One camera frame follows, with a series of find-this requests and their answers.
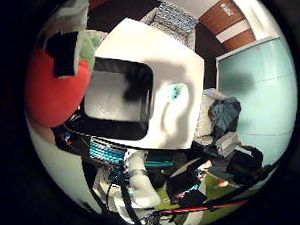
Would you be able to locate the red plush toy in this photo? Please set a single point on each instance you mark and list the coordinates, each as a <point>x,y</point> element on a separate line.
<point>54,95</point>

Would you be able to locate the white patterned armchair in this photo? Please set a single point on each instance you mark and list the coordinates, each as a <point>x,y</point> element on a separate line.
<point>203,125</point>

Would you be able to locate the brown wooden door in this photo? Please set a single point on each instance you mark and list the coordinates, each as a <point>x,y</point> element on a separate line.
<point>220,19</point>

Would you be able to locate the blue cloth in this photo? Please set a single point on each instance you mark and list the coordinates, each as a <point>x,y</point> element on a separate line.
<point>225,114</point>

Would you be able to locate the white box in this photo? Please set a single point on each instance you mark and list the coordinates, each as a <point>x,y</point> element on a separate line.
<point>227,144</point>

